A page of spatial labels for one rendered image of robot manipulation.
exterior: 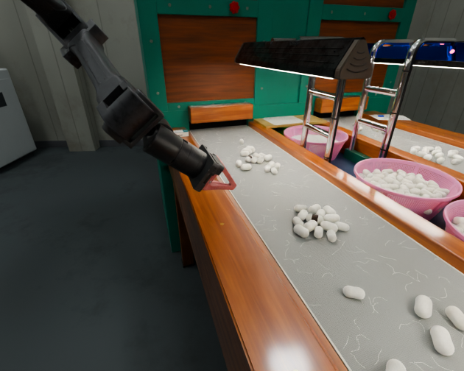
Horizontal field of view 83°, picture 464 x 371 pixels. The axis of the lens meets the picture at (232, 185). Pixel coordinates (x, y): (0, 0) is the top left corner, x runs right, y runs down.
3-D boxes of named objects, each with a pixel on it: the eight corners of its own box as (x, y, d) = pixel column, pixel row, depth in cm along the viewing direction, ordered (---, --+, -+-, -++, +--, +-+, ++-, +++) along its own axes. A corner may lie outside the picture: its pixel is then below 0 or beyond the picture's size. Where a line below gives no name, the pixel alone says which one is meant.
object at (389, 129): (378, 176, 96) (420, 37, 76) (342, 157, 113) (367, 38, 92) (417, 169, 102) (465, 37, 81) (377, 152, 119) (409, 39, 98)
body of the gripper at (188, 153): (208, 148, 56) (180, 129, 52) (222, 167, 48) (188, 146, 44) (191, 171, 57) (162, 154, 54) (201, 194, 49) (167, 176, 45)
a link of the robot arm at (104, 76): (54, 44, 64) (85, 13, 64) (76, 62, 69) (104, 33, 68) (96, 135, 40) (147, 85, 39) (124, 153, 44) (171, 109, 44)
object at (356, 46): (338, 79, 50) (346, 36, 47) (234, 63, 103) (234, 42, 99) (372, 78, 52) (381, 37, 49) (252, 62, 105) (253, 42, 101)
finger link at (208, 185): (236, 165, 60) (205, 144, 55) (248, 179, 54) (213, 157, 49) (219, 188, 61) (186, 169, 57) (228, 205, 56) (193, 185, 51)
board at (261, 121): (266, 129, 120) (266, 126, 119) (253, 121, 132) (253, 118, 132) (326, 123, 129) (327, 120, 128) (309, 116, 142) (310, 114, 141)
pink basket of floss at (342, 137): (338, 171, 101) (342, 147, 96) (272, 158, 112) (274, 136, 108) (348, 149, 121) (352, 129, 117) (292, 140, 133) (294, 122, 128)
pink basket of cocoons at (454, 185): (429, 244, 63) (445, 211, 59) (331, 200, 81) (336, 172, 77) (460, 206, 78) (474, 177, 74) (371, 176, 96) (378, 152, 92)
